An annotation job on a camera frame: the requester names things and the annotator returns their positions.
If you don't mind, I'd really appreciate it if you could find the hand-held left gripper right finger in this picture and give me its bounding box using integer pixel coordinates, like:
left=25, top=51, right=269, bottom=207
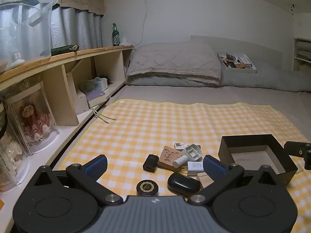
left=187, top=155, right=282, bottom=205

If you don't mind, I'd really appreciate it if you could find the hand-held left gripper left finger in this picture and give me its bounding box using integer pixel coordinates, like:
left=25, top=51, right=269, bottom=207
left=33, top=154, right=123, bottom=206

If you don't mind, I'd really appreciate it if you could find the white charger cube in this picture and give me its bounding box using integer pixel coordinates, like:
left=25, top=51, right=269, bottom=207
left=182, top=161, right=204, bottom=176

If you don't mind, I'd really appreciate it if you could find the black cardboard box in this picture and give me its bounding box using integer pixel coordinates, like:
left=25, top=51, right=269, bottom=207
left=218, top=134, right=298, bottom=187

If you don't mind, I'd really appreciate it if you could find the grey plastic tray with handle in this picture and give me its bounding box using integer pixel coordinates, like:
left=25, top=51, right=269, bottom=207
left=173, top=144, right=203, bottom=168

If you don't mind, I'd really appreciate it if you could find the carved wooden block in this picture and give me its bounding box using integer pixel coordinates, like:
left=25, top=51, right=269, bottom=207
left=157, top=146, right=184, bottom=171

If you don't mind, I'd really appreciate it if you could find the black charger plug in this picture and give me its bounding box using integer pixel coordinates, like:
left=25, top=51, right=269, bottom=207
left=142, top=153, right=159, bottom=173

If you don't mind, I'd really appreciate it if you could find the black round tin gold print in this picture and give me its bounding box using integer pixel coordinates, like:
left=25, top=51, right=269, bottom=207
left=136, top=180, right=159, bottom=196

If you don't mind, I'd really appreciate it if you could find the black oval case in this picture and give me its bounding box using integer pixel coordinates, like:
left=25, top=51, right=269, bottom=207
left=167, top=172, right=202, bottom=198

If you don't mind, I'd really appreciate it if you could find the green ribbon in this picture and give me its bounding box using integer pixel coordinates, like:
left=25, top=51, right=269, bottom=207
left=89, top=102, right=117, bottom=124

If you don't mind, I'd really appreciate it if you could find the yellow checked mat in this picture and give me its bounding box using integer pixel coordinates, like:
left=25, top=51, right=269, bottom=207
left=52, top=99, right=311, bottom=233

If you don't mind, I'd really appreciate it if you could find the wooden file holder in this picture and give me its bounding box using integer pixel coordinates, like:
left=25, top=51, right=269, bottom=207
left=66, top=71, right=89, bottom=114

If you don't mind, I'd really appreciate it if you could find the grey duvet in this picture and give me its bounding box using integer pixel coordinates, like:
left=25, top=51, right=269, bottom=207
left=191, top=35, right=311, bottom=93

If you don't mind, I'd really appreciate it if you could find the doll in clear case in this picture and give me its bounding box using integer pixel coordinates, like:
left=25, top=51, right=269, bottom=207
left=2, top=81, right=60, bottom=156

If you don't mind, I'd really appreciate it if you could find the white tissue box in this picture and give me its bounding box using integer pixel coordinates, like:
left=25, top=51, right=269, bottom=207
left=81, top=77, right=108, bottom=93

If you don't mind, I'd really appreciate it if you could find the clear case with white lace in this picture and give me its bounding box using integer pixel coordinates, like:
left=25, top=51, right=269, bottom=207
left=0, top=126, right=31, bottom=195

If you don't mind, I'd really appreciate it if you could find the shelf with folded bedding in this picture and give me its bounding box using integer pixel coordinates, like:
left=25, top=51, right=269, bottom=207
left=293, top=37, right=311, bottom=72

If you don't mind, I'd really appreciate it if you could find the white tray of small things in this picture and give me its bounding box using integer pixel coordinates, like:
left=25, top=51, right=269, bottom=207
left=217, top=51, right=257, bottom=74

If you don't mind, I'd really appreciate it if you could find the beige quilted pillow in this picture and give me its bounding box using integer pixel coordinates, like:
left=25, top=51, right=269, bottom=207
left=126, top=41, right=223, bottom=86

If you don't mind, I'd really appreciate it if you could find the wooden shelf unit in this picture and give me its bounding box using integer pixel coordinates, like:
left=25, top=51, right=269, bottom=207
left=0, top=45, right=134, bottom=233

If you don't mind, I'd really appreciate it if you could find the dark green pouch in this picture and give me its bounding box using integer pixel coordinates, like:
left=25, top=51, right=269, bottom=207
left=51, top=45, right=79, bottom=56

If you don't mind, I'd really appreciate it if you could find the green beer bottle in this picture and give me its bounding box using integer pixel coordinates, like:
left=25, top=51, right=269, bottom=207
left=112, top=23, right=121, bottom=46

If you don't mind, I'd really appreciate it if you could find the grey curtain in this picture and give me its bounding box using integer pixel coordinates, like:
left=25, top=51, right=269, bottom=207
left=50, top=5, right=104, bottom=51

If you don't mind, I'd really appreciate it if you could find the clear plastic container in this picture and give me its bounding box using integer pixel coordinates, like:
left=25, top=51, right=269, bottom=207
left=0, top=0, right=59, bottom=66

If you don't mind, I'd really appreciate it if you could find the white wall cable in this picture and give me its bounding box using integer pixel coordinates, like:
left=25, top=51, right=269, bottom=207
left=133, top=0, right=149, bottom=49

